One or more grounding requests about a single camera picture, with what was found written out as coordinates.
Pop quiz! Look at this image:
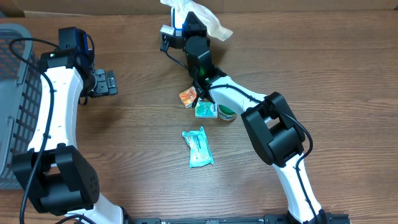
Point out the brown snack bag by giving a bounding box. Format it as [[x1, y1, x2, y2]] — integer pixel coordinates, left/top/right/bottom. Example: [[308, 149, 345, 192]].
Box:
[[160, 0, 233, 41]]

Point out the orange tissue pack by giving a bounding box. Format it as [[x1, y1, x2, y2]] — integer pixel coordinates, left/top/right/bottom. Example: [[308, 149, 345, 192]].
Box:
[[178, 86, 197, 108]]

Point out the teal tissue pack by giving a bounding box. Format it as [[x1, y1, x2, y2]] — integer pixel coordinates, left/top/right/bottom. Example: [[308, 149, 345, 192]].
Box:
[[195, 101, 218, 119]]

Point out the green lid jar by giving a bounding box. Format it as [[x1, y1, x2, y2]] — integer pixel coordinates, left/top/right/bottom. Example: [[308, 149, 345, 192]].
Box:
[[218, 105, 237, 121]]

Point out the teal wipes packet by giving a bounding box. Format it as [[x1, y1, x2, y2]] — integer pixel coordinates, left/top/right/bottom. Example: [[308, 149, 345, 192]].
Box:
[[182, 126, 215, 169]]

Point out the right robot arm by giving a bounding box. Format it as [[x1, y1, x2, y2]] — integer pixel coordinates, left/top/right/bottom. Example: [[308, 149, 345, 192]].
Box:
[[182, 12, 327, 223]]

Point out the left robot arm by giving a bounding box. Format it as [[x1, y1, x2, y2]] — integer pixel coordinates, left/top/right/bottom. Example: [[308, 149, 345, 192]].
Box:
[[11, 27, 129, 223]]

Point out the white barcode scanner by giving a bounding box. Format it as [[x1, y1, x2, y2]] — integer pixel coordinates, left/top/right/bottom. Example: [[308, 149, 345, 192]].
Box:
[[170, 7, 186, 30]]

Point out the grey plastic mesh basket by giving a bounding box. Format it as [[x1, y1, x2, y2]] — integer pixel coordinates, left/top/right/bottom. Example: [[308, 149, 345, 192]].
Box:
[[1, 24, 42, 189]]

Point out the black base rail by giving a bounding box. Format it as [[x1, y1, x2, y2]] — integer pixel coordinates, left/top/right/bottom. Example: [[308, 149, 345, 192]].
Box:
[[129, 213, 351, 224]]

